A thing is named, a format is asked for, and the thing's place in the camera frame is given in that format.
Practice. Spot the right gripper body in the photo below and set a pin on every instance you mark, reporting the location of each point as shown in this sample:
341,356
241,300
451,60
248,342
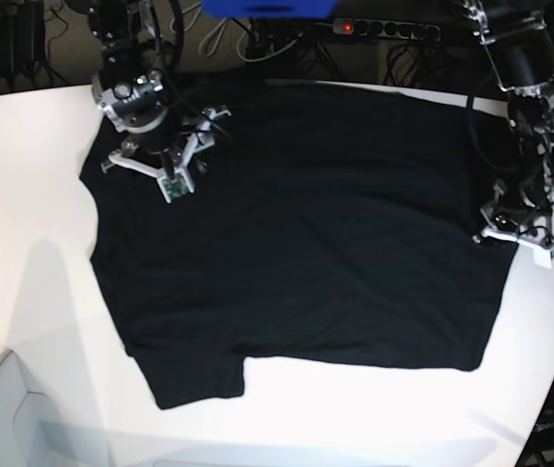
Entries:
176,147

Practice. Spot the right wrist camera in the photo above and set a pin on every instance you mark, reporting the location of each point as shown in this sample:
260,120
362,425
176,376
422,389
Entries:
175,186

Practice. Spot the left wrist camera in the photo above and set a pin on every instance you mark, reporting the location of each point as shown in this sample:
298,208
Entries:
544,256

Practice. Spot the black power strip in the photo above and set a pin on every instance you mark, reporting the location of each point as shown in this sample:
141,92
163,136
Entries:
386,29

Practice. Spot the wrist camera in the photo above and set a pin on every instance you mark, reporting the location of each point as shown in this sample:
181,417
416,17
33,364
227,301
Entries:
175,186
544,256

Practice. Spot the blue box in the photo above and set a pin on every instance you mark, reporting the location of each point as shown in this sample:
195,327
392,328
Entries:
269,8

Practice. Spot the black t-shirt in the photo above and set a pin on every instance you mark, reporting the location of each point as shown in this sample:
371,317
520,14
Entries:
335,225

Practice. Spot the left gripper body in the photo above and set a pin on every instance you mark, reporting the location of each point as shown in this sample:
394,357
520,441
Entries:
512,216

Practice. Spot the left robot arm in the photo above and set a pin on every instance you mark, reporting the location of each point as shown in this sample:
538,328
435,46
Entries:
514,36

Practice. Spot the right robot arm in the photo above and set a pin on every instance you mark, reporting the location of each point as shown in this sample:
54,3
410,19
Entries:
135,91

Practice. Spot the white bin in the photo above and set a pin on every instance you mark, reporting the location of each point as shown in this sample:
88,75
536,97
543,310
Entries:
33,431

